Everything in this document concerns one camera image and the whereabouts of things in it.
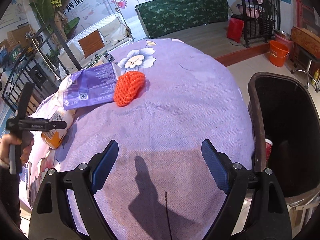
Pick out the dark wicker trash bin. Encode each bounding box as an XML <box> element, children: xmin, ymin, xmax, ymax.
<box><xmin>248</xmin><ymin>72</ymin><xmax>319</xmax><ymax>206</ymax></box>

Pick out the person's left hand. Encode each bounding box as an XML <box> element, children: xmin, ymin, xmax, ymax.
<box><xmin>0</xmin><ymin>133</ymin><xmax>34</xmax><ymax>169</ymax></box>

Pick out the orange drink bottle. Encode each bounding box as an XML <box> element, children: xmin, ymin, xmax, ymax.
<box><xmin>41</xmin><ymin>108</ymin><xmax>76</xmax><ymax>149</ymax></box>

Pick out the purple snack bag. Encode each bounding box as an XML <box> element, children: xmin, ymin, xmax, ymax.
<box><xmin>59</xmin><ymin>62</ymin><xmax>121</xmax><ymax>111</ymax></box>

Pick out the purple floral tablecloth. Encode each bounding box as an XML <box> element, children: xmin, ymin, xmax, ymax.
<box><xmin>20</xmin><ymin>38</ymin><xmax>254</xmax><ymax>239</ymax></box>

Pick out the orange foam fruit net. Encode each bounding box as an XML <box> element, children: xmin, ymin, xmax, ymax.
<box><xmin>113</xmin><ymin>71</ymin><xmax>145</xmax><ymax>107</ymax></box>

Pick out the orange cushion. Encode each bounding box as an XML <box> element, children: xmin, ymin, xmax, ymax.
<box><xmin>79</xmin><ymin>30</ymin><xmax>105</xmax><ymax>58</ymax></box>

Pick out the orange plastic bucket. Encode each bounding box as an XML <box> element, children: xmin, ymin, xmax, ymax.
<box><xmin>269</xmin><ymin>40</ymin><xmax>290</xmax><ymax>67</ymax></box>

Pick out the white wicker swing sofa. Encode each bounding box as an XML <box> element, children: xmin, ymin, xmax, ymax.
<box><xmin>67</xmin><ymin>13</ymin><xmax>132</xmax><ymax>68</ymax></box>

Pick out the red paper bag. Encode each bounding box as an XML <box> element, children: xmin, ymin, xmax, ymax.
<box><xmin>227</xmin><ymin>18</ymin><xmax>244</xmax><ymax>43</ymax></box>

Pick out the black iron shelf rack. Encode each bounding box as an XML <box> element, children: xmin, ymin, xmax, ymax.
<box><xmin>240</xmin><ymin>0</ymin><xmax>280</xmax><ymax>48</ymax></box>

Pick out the green patterned covered table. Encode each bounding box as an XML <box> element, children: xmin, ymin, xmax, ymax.
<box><xmin>136</xmin><ymin>0</ymin><xmax>228</xmax><ymax>38</ymax></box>

